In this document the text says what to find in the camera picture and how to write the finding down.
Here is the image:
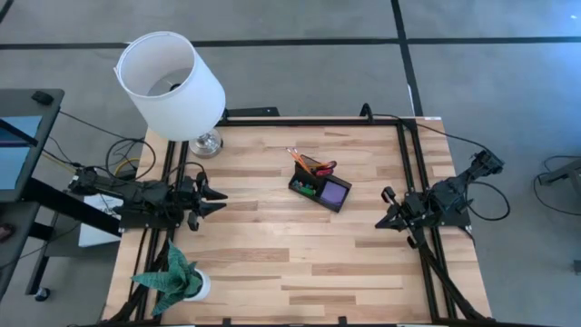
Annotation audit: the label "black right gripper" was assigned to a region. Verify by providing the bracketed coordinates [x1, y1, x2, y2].
[374, 185, 430, 250]

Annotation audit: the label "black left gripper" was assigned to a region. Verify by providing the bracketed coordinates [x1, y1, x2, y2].
[174, 171, 229, 232]

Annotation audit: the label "purple sticky note pad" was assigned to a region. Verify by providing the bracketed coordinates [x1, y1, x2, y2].
[320, 181, 350, 205]

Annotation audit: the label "red handled scissors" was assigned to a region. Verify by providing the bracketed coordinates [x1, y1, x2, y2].
[314, 160, 339, 177]

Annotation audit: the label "black mesh desk organizer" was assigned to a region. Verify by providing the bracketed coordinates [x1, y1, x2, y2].
[288, 154, 353, 213]

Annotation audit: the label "green plant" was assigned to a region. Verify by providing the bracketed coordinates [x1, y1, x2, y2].
[130, 239, 212, 318]

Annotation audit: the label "flat black bar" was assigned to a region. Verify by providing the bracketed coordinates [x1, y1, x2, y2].
[225, 106, 281, 118]

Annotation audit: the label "white shade silver table lamp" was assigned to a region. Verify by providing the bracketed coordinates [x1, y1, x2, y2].
[113, 30, 227, 160]

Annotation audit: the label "white paper box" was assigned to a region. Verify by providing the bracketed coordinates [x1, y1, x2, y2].
[77, 189, 140, 249]

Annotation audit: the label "black stand beam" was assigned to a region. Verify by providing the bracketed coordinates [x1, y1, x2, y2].
[20, 177, 123, 237]

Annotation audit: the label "grey metal stand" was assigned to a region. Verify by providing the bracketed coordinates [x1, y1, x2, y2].
[537, 156, 581, 187]

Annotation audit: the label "small black device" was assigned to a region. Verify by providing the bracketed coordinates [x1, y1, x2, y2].
[30, 90, 54, 106]

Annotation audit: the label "dark grey side desk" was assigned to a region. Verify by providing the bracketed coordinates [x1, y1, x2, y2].
[0, 202, 42, 301]

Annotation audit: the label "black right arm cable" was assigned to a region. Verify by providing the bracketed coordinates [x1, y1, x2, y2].
[372, 113, 491, 155]

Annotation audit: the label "black aluminium table frame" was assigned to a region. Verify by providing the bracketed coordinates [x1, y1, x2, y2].
[102, 115, 496, 327]

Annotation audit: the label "thin black floor cable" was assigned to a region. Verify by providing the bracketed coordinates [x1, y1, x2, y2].
[57, 110, 149, 145]

